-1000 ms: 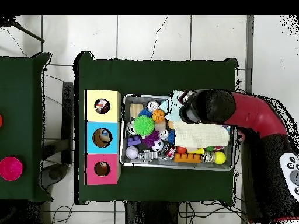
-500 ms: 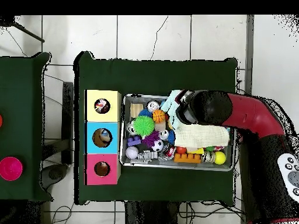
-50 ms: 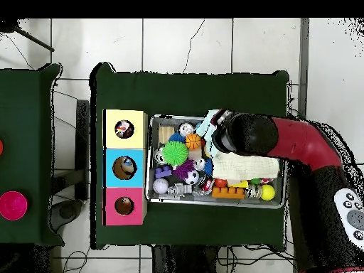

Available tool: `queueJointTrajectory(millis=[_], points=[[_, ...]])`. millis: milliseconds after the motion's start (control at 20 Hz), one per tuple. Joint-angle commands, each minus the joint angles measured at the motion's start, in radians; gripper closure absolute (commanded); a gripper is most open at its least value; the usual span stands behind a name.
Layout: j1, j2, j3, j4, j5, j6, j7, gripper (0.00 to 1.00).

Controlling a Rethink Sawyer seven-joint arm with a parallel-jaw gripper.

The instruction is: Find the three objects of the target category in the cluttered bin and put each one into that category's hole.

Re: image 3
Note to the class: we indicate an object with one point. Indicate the green cloth side table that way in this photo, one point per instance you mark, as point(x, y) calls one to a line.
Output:
point(25, 114)

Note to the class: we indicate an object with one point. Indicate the green spiky ball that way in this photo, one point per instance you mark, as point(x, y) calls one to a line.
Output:
point(176, 153)

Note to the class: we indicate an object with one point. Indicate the mint waffle cloth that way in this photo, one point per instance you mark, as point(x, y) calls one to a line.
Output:
point(209, 128)

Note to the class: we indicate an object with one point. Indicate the orange toy brick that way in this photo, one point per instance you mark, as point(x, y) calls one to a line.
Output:
point(228, 192)

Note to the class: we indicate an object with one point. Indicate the black stand pole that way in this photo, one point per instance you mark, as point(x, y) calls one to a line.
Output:
point(7, 26)

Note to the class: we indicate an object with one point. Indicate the multicoloured patterned cloth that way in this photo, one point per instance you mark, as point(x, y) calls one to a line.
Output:
point(124, 129)

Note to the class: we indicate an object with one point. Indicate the pink round disc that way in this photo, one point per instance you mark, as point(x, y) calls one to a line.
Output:
point(12, 206)

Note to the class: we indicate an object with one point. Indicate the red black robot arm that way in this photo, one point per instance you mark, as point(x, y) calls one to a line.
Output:
point(296, 142)

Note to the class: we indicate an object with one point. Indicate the purple spiky ball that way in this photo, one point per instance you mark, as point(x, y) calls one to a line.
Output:
point(183, 169)

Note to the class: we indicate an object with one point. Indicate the white baseball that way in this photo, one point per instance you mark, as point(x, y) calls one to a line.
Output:
point(160, 186)

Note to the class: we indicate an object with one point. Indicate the cream waffle cloth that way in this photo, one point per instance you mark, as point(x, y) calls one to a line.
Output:
point(244, 168)

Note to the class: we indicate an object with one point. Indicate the orange toy basketball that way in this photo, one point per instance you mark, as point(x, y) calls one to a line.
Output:
point(193, 141)

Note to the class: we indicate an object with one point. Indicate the wooden box with three holes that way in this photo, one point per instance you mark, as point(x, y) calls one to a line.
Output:
point(125, 193)

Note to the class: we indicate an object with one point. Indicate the grey round base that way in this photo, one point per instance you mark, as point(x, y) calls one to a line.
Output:
point(67, 215)

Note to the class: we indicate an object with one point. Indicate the grey toy robot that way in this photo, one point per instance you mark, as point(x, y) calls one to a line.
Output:
point(179, 190)

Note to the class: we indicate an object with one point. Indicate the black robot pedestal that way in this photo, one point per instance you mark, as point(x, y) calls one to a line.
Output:
point(182, 261)

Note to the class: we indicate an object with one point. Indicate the yellow ball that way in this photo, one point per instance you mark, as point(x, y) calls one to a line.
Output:
point(267, 192)

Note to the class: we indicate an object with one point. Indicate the small soccer ball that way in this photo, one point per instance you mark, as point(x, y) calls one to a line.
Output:
point(191, 177)

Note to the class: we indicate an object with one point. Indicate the shallow clear mesh bin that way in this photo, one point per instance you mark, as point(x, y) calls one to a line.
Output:
point(156, 196)

